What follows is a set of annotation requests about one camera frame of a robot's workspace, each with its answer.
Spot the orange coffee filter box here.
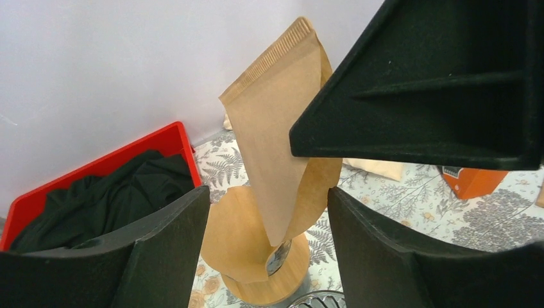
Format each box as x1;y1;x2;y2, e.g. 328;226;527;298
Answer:
438;166;508;200

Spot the black cloth in bin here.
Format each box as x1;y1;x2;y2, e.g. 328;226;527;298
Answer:
10;150;194;253

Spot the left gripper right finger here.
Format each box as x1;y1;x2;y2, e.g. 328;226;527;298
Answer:
328;187;543;307

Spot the light wooden ring holder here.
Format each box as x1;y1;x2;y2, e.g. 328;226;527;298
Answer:
221;234;310;306

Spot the grey ribbed glass dripper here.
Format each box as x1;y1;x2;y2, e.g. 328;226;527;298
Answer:
288;290;346;308

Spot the red plastic bin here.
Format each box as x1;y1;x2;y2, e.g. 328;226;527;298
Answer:
1;121;202;251

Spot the brown paper coffee filter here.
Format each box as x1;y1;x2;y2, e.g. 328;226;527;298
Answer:
200;186;275;283

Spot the clear glass dripper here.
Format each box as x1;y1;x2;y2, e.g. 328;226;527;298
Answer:
266;240;292;277

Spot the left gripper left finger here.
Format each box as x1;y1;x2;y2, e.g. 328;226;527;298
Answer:
1;185;210;307

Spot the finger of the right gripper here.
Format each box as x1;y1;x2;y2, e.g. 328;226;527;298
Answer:
289;1;543;171

